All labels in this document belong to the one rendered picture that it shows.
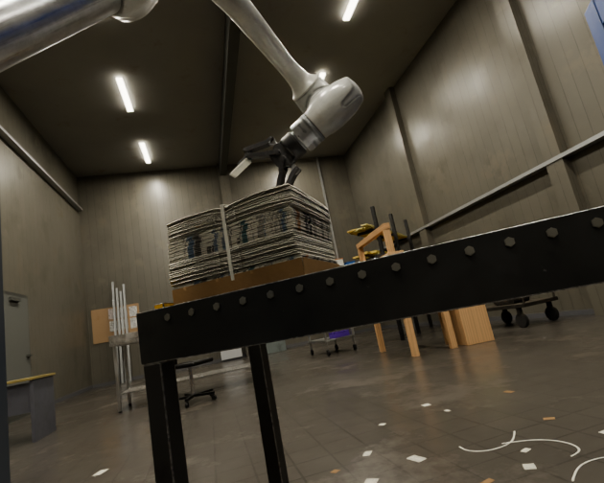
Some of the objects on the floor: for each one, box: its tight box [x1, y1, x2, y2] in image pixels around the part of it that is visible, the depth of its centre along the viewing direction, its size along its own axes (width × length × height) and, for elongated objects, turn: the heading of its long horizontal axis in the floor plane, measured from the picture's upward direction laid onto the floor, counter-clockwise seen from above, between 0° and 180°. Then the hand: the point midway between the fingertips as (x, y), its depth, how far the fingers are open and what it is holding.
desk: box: [7, 373, 57, 443], centre depth 436 cm, size 64×124×67 cm, turn 61°
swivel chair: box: [174, 357, 217, 408], centre depth 487 cm, size 60×60×93 cm
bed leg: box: [247, 344, 289, 483], centre depth 132 cm, size 6×6×68 cm
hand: (247, 190), depth 114 cm, fingers open, 13 cm apart
